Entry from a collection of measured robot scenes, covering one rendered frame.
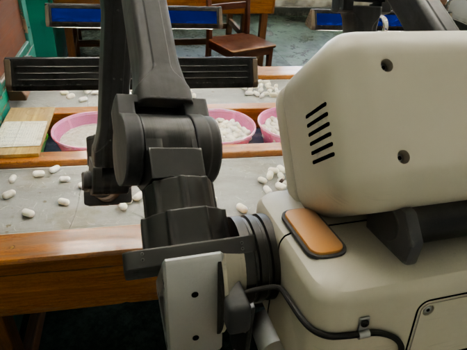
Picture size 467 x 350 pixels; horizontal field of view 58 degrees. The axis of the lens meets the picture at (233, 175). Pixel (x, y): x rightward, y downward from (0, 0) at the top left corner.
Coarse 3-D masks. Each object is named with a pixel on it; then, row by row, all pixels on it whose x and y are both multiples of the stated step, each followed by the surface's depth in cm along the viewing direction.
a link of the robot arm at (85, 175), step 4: (88, 136) 85; (92, 136) 84; (88, 140) 85; (92, 140) 84; (88, 144) 85; (88, 148) 85; (88, 152) 85; (88, 156) 85; (88, 160) 85; (88, 164) 85; (84, 172) 77; (88, 172) 77; (84, 176) 76; (88, 176) 76; (84, 180) 76; (88, 180) 76; (84, 184) 76; (88, 184) 76; (84, 188) 77; (88, 188) 77
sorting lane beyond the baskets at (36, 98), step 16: (272, 80) 201; (288, 80) 202; (32, 96) 170; (48, 96) 171; (64, 96) 172; (80, 96) 173; (96, 96) 174; (208, 96) 181; (224, 96) 182; (240, 96) 183
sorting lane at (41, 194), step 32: (224, 160) 139; (256, 160) 140; (0, 192) 117; (32, 192) 118; (64, 192) 119; (224, 192) 124; (256, 192) 125; (0, 224) 107; (32, 224) 108; (64, 224) 108; (96, 224) 109; (128, 224) 110
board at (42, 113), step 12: (12, 108) 152; (24, 108) 152; (36, 108) 153; (48, 108) 153; (12, 120) 144; (24, 120) 145; (36, 120) 146; (48, 120) 146; (0, 156) 127; (12, 156) 127; (24, 156) 128
